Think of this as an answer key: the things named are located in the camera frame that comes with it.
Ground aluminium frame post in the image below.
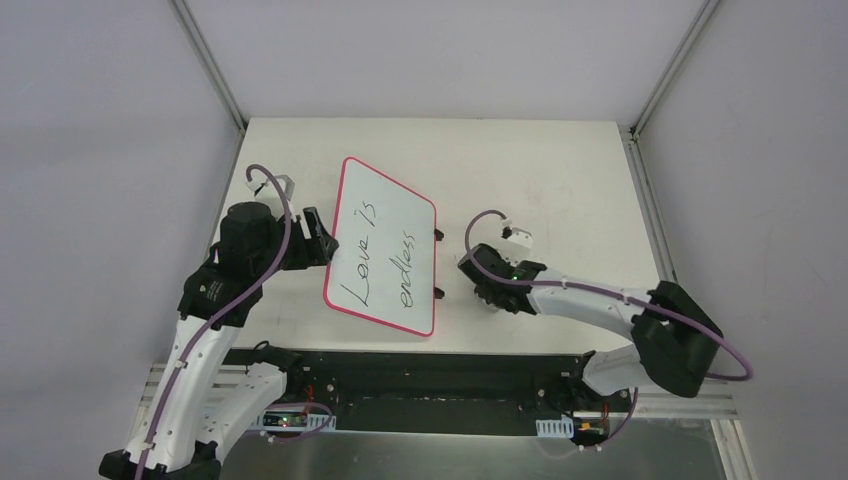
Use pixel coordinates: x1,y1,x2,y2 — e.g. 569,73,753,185
168,0,248,137
629,0,723,141

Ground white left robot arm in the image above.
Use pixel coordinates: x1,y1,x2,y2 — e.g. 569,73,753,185
99,201,339,479

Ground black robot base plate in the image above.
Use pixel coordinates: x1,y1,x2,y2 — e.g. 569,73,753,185
225,344,637,439

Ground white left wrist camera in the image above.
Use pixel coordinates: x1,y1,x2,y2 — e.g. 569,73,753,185
253,174,294,219

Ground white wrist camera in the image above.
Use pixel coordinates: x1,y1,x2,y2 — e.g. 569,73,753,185
253,174,294,219
501,225,533,257

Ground right controller board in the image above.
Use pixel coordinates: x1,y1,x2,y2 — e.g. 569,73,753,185
535,410,612,448

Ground pink-framed whiteboard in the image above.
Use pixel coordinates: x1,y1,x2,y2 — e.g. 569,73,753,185
323,157,437,337

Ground aluminium frame rail front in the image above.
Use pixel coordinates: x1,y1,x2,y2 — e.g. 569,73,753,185
142,362,738,420

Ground aluminium frame post left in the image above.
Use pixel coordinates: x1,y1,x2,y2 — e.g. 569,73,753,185
168,0,248,137

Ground aluminium frame post right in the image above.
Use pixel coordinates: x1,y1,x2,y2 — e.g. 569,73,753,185
629,0,723,141

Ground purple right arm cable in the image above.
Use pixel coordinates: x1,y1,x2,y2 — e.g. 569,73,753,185
463,209,755,383

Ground left controller board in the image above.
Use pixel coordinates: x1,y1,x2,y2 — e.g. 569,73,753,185
259,402,336,444

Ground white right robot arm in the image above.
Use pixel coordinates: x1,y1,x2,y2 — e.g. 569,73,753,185
458,244,723,410

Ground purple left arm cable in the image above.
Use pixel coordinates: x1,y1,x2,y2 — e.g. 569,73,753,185
132,164,294,480

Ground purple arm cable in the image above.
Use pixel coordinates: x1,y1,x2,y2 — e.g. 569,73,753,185
463,209,755,383
132,164,294,480

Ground controller board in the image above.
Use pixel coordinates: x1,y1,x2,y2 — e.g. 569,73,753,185
259,402,336,444
535,410,612,448

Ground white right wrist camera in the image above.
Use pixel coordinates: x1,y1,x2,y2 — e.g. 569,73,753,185
501,225,533,257

